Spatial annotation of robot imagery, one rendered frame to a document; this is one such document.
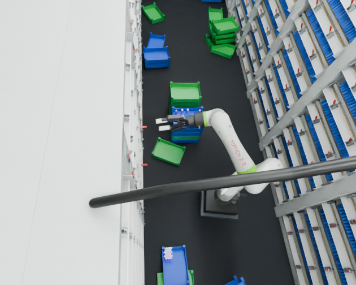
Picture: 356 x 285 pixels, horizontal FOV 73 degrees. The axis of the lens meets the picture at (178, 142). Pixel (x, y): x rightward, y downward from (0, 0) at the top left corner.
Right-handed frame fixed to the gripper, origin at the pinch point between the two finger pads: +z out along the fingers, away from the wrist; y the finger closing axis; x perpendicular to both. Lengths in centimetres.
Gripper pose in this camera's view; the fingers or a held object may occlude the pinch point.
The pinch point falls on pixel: (161, 124)
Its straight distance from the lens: 149.5
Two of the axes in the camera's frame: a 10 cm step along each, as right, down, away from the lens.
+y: 1.3, 4.5, 8.8
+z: -9.9, 1.2, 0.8
